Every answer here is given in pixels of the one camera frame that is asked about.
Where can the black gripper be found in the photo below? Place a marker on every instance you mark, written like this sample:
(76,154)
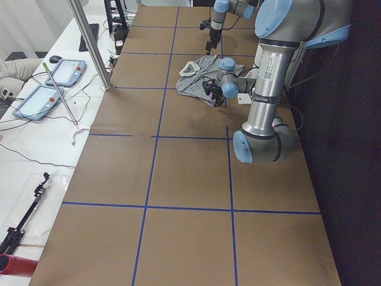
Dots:
(217,93)
(214,34)

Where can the striped polo shirt white collar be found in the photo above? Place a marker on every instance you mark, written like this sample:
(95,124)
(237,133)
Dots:
(223,70)

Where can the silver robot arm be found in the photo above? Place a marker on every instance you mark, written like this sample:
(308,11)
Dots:
(215,22)
(282,27)

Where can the black box with white label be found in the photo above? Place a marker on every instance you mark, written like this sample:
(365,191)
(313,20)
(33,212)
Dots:
(119,36)

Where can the metal rod with white hook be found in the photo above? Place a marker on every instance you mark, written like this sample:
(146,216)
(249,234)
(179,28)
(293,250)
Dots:
(78,128)

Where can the upper blue teach pendant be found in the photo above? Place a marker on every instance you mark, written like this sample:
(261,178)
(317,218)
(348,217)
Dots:
(67,72)

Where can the blue teach pendant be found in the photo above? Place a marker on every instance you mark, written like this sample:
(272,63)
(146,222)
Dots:
(67,72)
(38,103)

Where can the black computer mouse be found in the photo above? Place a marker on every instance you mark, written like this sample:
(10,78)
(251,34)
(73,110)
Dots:
(54,59)

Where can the lower blue teach pendant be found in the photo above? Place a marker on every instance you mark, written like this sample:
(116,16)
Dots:
(38,103)

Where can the person in beige shirt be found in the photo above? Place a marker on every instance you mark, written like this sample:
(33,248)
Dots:
(20,69)

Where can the red cylinder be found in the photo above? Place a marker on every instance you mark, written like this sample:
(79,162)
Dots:
(17,266)

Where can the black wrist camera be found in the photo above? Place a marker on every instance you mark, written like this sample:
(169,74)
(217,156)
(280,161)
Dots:
(208,85)
(205,24)

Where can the white camera mast with base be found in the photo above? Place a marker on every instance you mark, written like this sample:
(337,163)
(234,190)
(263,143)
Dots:
(251,75)

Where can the aluminium frame post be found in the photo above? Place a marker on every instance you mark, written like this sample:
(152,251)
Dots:
(84,28)

